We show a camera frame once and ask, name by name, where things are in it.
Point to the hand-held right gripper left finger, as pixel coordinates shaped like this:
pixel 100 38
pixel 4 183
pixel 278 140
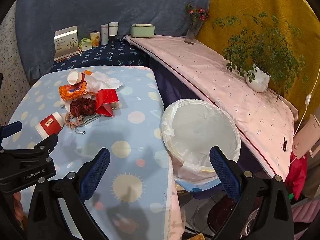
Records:
pixel 96 175

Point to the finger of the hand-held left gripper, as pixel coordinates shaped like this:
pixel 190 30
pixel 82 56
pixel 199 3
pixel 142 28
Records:
pixel 12 128
pixel 35 147

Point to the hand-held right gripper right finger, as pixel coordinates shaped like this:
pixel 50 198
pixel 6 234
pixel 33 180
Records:
pixel 225 173

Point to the red and white paper cup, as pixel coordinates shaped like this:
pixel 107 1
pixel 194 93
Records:
pixel 73 78
pixel 51 124

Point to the trash bin with white liner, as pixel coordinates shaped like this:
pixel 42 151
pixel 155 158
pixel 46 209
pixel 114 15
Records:
pixel 200 130

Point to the white tissue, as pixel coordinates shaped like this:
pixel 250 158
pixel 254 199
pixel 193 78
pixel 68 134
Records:
pixel 64 103

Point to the orange snack wrapper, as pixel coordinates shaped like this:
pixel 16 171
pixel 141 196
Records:
pixel 71 91

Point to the dark pot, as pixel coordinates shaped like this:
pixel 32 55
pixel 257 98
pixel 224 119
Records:
pixel 222 212

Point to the pink scrunchie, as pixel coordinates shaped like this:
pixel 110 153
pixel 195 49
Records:
pixel 73 123

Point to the blue dotted tablecloth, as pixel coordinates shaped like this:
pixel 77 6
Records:
pixel 140 135

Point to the dark red velvet scrunchie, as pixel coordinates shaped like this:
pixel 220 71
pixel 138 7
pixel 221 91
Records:
pixel 81 108

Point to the small black clip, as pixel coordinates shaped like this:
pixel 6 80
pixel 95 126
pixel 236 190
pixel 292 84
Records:
pixel 285 143

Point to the red paper box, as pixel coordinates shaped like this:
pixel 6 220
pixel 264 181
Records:
pixel 105 105

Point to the red cloth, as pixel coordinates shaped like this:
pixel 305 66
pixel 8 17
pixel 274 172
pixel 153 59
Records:
pixel 297 177

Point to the pink quilted fabric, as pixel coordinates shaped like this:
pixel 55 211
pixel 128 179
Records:
pixel 306 211

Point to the small orange wrapper piece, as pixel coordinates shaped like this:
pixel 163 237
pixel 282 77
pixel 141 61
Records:
pixel 87 73

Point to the white paper towel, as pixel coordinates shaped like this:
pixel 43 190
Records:
pixel 105 81

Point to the green plant in white pot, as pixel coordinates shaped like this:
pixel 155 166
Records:
pixel 258 81

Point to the white card box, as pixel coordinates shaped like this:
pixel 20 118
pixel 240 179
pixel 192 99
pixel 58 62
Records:
pixel 66 42

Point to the small green packet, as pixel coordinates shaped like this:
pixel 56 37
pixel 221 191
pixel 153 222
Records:
pixel 85 45

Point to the pink embroidered cloth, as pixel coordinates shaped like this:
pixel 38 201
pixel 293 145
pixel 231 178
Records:
pixel 200 65

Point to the yellow printed tin can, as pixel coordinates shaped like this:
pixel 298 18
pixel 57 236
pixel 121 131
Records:
pixel 95 40

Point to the navy leaf print cloth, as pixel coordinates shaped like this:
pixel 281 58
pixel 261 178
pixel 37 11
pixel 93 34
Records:
pixel 112 52

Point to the white tube bottle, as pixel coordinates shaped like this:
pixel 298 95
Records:
pixel 104 35

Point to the white flask with dark base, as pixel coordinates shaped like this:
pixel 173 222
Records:
pixel 113 28

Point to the glass vase with pink flowers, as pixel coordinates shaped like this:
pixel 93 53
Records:
pixel 191 33

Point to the green tissue box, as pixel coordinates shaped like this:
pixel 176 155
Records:
pixel 141 31

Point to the blue blanket backdrop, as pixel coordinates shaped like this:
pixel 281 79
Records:
pixel 100 5

